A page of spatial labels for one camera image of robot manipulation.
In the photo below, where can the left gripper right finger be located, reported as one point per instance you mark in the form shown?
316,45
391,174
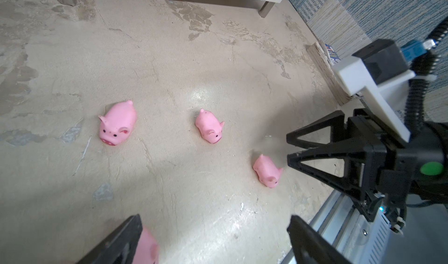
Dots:
309,247

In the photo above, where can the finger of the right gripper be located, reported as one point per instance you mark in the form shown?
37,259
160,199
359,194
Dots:
335,166
335,121

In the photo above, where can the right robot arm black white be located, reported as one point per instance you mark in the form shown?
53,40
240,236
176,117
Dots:
413,113

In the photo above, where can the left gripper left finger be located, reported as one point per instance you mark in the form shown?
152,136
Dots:
119,247

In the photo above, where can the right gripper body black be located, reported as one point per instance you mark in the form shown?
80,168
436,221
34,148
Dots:
390,169

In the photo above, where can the pink pig toy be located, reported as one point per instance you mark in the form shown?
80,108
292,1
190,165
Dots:
209,126
147,251
118,123
267,172

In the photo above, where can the blue picture book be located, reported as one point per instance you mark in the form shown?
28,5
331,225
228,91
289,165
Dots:
320,58

